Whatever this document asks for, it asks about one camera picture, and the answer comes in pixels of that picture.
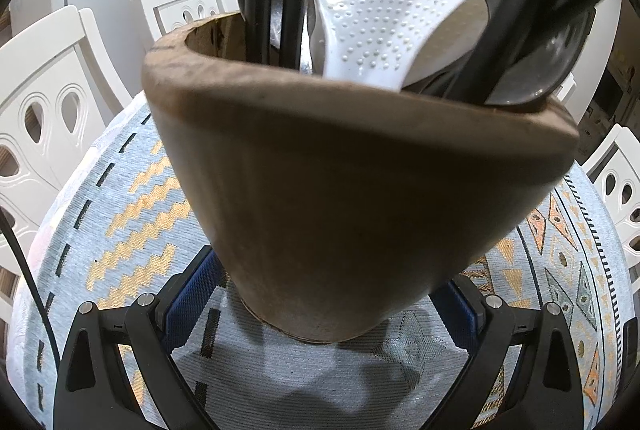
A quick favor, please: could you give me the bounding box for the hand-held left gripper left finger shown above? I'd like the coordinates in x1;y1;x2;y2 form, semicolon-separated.
52;245;226;430

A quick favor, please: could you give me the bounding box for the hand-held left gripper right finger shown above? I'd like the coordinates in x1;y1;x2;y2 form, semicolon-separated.
432;275;586;430

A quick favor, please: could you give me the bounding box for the patterned blue table mat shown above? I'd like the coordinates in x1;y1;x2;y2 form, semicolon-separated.
10;98;631;430

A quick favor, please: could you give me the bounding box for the cluttered storage shelf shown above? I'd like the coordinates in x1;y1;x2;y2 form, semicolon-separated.
575;10;640;131

